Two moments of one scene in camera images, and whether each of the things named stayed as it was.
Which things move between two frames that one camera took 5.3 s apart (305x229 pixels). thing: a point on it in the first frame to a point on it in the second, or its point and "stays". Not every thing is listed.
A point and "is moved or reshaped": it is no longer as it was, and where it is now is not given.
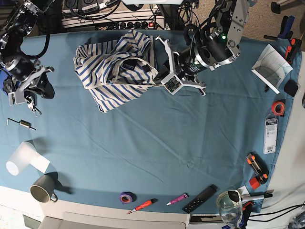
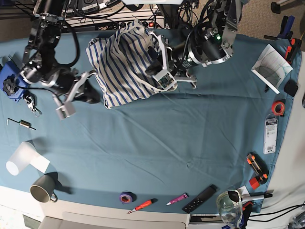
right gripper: (45, 88) to (76, 87)
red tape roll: (278, 107) stays
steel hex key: (7, 120) stays
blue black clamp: (286, 27) stays
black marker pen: (255, 198) stays
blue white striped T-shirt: (116, 70) is moved or reshaped
